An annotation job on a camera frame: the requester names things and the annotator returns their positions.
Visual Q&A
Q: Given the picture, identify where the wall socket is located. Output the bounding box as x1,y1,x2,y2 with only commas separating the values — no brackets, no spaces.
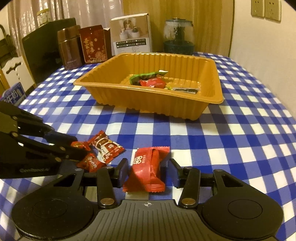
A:
264,0,281,22
251,0,264,18

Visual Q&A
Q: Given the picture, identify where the red gift box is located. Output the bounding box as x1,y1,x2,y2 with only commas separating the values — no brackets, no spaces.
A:
79,25,112,64

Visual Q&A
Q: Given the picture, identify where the pink curtain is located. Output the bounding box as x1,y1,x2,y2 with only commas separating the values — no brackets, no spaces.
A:
8,0,123,49

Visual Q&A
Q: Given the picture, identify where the white carved chair back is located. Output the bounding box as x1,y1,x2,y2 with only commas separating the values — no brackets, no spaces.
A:
2,56,35,91

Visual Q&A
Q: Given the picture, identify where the blue white checkered tablecloth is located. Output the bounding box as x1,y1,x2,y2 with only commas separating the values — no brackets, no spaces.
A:
0,51,296,241

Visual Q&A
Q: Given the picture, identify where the red green snack packet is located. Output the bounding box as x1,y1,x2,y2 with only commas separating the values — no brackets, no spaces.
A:
129,70,168,85

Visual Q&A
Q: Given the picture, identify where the red double-happiness candy packet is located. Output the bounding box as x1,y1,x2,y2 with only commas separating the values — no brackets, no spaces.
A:
122,146,170,192

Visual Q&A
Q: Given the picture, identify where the right wall socket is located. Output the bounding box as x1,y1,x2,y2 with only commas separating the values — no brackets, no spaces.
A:
264,0,281,22

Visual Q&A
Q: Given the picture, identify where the orange plastic tray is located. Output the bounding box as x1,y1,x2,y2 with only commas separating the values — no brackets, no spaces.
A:
74,53,224,121

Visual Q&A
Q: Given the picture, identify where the glass jar on monitor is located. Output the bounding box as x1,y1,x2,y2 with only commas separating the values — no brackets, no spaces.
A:
37,9,51,27

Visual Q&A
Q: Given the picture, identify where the green glass jar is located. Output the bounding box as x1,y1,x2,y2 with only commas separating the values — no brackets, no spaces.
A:
163,18,195,55

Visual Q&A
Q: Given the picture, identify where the red white candy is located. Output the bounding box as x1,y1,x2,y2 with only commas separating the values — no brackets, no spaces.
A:
87,130,125,164

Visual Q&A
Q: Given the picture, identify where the grey transparent snack wrapper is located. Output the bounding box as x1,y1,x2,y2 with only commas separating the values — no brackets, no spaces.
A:
172,87,199,94

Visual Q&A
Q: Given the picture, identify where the large red snack packet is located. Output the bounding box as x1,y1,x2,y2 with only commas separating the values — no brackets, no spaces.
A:
139,77,166,89

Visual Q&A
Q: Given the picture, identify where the left wall socket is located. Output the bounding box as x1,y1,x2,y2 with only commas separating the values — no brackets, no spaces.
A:
251,0,264,18

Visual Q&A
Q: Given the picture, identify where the small red candy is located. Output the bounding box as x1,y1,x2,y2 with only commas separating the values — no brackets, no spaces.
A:
71,141,91,152

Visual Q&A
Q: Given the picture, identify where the blue milk carton box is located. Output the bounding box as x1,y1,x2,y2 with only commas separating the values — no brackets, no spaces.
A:
1,82,26,106

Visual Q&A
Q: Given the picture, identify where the dark red candy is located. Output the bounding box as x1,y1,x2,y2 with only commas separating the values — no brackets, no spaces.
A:
76,153,107,173

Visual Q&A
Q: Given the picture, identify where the brown tin canister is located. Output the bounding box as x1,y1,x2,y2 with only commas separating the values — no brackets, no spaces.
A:
57,25,85,70

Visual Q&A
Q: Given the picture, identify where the dark slatted chair back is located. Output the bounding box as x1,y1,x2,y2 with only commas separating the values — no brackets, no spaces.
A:
0,25,18,68

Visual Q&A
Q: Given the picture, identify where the white product box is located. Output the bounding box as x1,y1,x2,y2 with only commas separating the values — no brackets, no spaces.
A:
110,13,152,55

